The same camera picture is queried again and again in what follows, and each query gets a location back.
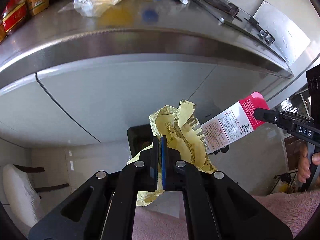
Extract pink white carton box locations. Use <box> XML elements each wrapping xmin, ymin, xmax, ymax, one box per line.
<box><xmin>201</xmin><ymin>92</ymin><xmax>269</xmax><ymax>154</ymax></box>

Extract clear plastic wrapper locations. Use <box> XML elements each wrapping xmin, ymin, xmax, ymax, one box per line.
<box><xmin>58</xmin><ymin>0</ymin><xmax>104</xmax><ymax>17</ymax></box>

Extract yellow paper wrapper back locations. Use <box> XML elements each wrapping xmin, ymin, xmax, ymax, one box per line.
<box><xmin>85</xmin><ymin>0</ymin><xmax>123</xmax><ymax>17</ymax></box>

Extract black trash bin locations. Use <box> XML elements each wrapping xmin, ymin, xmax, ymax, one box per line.
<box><xmin>127</xmin><ymin>124</ymin><xmax>153</xmax><ymax>157</ymax></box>

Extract person right hand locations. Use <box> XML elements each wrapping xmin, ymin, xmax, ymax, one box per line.
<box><xmin>297</xmin><ymin>141</ymin><xmax>320</xmax><ymax>186</ymax></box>

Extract black cat floor mat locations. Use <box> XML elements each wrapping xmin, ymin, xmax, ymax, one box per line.
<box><xmin>209</xmin><ymin>145</ymin><xmax>229</xmax><ymax>155</ymax></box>

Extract gas stove top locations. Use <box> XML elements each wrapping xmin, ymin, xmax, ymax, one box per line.
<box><xmin>192</xmin><ymin>0</ymin><xmax>286</xmax><ymax>62</ymax></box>

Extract white cushioned wooden stool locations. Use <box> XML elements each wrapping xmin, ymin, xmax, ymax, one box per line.
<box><xmin>3</xmin><ymin>164</ymin><xmax>69</xmax><ymax>228</ymax></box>

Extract red lid chili jar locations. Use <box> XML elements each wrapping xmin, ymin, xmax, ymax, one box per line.
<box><xmin>2</xmin><ymin>0</ymin><xmax>28</xmax><ymax>34</ymax></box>

